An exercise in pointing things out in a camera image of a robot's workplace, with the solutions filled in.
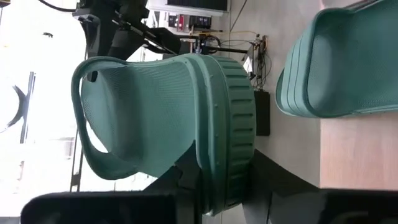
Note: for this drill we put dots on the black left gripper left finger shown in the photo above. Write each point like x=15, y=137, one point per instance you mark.
x=109, y=208

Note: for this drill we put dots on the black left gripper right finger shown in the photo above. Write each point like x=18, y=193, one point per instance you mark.
x=311, y=208

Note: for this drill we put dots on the green rubber slide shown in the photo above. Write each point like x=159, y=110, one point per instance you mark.
x=342, y=62
x=155, y=118

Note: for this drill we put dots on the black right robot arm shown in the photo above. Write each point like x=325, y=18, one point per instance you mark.
x=124, y=28

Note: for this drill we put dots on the red storage shelf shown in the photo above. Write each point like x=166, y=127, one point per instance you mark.
x=178, y=21

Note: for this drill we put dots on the black box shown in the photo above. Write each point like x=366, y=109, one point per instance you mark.
x=262, y=113

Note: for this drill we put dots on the black curtain partition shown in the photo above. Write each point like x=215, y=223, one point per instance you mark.
x=199, y=4

